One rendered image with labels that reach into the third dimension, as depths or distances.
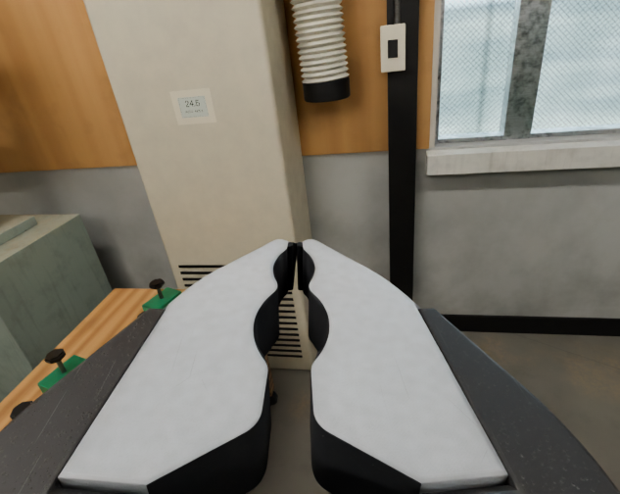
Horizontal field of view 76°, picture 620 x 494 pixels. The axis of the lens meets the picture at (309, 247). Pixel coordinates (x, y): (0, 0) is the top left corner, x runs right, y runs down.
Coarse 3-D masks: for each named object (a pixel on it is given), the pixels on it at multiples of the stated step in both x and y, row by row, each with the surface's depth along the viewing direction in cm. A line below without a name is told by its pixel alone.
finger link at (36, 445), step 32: (96, 352) 8; (128, 352) 8; (64, 384) 7; (96, 384) 7; (32, 416) 6; (64, 416) 6; (96, 416) 6; (0, 448) 6; (32, 448) 6; (64, 448) 6; (0, 480) 5; (32, 480) 5
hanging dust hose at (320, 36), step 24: (312, 0) 112; (336, 0) 113; (312, 24) 114; (336, 24) 117; (312, 48) 118; (336, 48) 118; (312, 72) 121; (336, 72) 121; (312, 96) 125; (336, 96) 124
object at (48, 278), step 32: (0, 224) 156; (32, 224) 161; (64, 224) 161; (0, 256) 140; (32, 256) 148; (64, 256) 162; (96, 256) 178; (0, 288) 137; (32, 288) 148; (64, 288) 162; (96, 288) 179; (0, 320) 138; (32, 320) 148; (64, 320) 162; (0, 352) 148; (32, 352) 149; (0, 384) 160
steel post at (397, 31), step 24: (408, 0) 117; (408, 24) 120; (384, 48) 122; (408, 48) 123; (384, 72) 125; (408, 72) 126; (408, 96) 130; (408, 120) 133; (408, 144) 137; (408, 168) 142; (408, 192) 146; (408, 216) 151; (408, 240) 156; (408, 264) 161; (408, 288) 167
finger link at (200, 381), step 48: (192, 288) 9; (240, 288) 9; (288, 288) 12; (192, 336) 8; (240, 336) 8; (144, 384) 7; (192, 384) 7; (240, 384) 7; (96, 432) 6; (144, 432) 6; (192, 432) 6; (240, 432) 6; (96, 480) 5; (144, 480) 5; (192, 480) 6; (240, 480) 6
